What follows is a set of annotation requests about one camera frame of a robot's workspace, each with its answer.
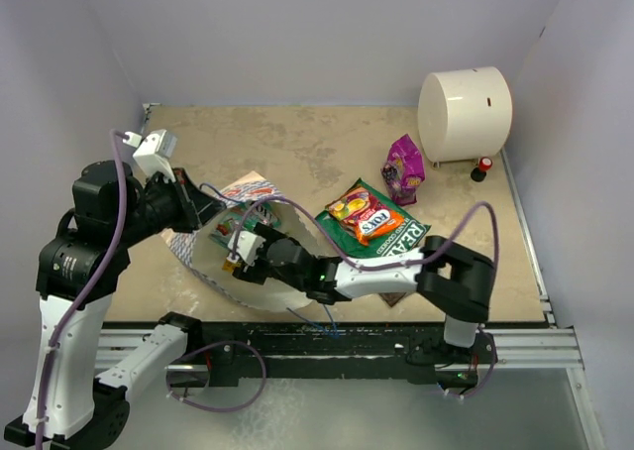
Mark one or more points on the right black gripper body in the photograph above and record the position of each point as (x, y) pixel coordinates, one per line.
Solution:
(259, 272)

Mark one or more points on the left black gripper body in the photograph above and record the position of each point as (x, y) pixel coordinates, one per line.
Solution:
(165, 206)

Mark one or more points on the blue checkered paper bag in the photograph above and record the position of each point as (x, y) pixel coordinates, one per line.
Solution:
(205, 258)

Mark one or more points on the colourful candy bag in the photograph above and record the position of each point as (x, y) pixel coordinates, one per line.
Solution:
(360, 212)

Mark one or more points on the brown chocolate snack bag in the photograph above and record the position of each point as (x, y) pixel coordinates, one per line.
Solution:
(391, 299)

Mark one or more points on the purple snack bag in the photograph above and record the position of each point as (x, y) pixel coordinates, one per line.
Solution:
(403, 171)

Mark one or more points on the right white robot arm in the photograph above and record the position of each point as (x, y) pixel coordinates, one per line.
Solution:
(455, 279)

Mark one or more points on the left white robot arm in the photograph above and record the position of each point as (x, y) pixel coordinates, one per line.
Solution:
(78, 273)

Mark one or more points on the teal mint candy bag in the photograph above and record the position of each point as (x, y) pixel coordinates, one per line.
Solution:
(226, 227)

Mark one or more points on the yellow M&M's packet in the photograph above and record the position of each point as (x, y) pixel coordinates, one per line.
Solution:
(230, 265)

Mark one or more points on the red black button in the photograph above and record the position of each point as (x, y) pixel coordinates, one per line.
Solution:
(482, 167)

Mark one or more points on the white cylindrical container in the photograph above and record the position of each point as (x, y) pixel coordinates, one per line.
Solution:
(464, 114)

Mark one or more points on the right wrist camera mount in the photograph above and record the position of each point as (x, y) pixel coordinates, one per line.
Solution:
(243, 247)

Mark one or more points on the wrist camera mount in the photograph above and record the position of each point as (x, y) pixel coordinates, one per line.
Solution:
(243, 247)
(153, 152)

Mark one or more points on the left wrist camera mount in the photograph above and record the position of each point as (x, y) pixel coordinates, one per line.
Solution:
(153, 152)

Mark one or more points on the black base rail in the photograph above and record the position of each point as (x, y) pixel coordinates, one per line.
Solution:
(412, 352)

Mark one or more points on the aluminium frame rail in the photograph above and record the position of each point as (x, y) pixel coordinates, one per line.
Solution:
(523, 349)

